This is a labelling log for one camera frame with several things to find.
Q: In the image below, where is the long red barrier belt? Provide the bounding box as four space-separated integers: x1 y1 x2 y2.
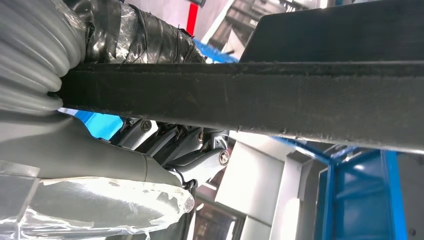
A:
186 2 200 37

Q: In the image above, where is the blue metal shelf rack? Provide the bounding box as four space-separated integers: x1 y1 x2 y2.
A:
74 38 409 240

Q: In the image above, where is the white square pillar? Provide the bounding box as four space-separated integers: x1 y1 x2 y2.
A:
215 130 301 240

